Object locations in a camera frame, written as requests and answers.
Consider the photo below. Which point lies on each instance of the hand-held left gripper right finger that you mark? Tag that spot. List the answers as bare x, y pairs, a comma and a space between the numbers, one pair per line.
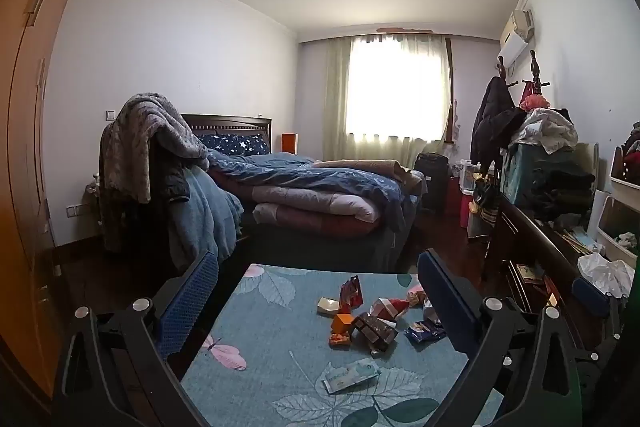
450, 302

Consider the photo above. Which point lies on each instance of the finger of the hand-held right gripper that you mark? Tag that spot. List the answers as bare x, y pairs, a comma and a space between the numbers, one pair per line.
591, 291

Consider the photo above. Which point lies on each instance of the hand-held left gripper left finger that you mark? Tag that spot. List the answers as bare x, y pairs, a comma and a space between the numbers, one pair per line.
187, 302

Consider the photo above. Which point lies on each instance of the blue foil wrapper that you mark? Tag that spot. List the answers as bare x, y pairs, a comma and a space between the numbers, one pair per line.
425, 329

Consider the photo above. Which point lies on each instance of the red and white wrapper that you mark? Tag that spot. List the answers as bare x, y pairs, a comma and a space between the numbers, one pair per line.
390, 308

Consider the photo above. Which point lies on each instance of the brown foil wrapper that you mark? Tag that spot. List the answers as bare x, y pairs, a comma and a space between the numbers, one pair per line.
375, 332

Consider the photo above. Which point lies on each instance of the red foil wrapper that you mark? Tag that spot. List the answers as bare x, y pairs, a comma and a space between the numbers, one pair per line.
351, 292

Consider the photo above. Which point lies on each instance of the small orange box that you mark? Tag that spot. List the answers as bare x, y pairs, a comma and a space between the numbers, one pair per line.
343, 322

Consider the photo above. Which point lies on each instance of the pale green tissue packet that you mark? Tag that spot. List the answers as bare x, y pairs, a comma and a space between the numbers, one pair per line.
350, 374

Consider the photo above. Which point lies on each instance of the white plastic bag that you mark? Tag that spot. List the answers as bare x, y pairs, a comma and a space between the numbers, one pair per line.
605, 272

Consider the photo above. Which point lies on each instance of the colourful book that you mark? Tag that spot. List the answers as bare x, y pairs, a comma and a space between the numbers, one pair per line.
530, 273

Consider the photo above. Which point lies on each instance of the white storage bin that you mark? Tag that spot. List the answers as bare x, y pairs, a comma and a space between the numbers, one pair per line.
617, 227
627, 177

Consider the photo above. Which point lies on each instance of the dark wooden dresser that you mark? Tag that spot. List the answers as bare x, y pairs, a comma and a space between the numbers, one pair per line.
530, 242

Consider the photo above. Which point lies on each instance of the red plastic container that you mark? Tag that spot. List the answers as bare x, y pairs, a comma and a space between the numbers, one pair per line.
466, 211

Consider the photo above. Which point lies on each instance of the light blue fleece blanket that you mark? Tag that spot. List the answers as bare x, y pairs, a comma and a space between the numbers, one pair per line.
210, 212

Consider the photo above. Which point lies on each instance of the dark bag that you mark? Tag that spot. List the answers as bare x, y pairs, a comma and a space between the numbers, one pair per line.
484, 209

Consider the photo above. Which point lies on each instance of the teal leaf print tablecloth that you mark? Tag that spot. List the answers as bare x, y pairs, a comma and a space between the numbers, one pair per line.
280, 337

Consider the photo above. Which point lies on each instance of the dark folded clothes pile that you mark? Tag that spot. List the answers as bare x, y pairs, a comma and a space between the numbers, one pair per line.
565, 187

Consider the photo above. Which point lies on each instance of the orange crumpled wrapper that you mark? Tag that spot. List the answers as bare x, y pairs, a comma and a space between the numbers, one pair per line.
339, 340

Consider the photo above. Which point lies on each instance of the black suitcase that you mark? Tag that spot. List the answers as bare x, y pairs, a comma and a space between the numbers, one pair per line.
432, 182

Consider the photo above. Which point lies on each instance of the small white box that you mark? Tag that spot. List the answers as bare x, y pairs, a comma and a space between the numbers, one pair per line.
327, 305

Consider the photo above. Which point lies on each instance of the dark jacket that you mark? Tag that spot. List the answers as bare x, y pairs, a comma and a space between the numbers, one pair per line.
170, 177

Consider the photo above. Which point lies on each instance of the clear plastic container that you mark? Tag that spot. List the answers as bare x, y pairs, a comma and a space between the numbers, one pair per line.
472, 177

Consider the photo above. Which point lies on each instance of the bed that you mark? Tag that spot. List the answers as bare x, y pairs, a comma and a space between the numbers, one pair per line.
325, 252

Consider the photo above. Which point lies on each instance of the teal storage box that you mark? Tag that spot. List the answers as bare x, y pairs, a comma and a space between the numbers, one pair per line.
517, 177

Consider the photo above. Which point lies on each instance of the pink quilt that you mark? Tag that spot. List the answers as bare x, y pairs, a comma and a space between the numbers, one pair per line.
300, 207

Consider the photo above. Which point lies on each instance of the blue star print pillow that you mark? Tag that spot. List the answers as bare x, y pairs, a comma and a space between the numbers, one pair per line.
235, 143

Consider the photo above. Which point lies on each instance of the white clothes pile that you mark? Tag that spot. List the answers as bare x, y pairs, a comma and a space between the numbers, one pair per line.
545, 127

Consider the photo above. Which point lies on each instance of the blue patterned quilt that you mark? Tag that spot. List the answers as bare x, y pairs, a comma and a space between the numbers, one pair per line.
310, 179

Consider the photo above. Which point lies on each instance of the dark wooden headboard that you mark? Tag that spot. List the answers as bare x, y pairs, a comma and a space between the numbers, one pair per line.
225, 123

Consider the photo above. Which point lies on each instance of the orange nightstand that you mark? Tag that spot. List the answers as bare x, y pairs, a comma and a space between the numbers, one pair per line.
289, 143

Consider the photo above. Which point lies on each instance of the pink cloth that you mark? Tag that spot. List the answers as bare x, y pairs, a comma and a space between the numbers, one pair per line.
532, 102

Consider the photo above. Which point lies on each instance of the pale sheer curtain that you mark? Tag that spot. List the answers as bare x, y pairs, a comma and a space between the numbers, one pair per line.
390, 97

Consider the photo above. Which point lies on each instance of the orange wooden wardrobe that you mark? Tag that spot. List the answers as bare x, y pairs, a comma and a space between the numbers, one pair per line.
30, 157

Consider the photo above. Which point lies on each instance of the wooden coat rack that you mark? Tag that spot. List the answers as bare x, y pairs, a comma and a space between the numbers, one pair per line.
535, 67

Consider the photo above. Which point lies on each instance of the white air conditioner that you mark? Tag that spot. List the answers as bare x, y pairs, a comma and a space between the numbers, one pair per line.
515, 42

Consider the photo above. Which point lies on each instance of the wall socket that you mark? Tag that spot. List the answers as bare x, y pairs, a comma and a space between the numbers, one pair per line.
74, 208

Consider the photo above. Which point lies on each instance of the wall light switch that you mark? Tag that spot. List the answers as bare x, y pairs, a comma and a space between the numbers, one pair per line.
111, 115

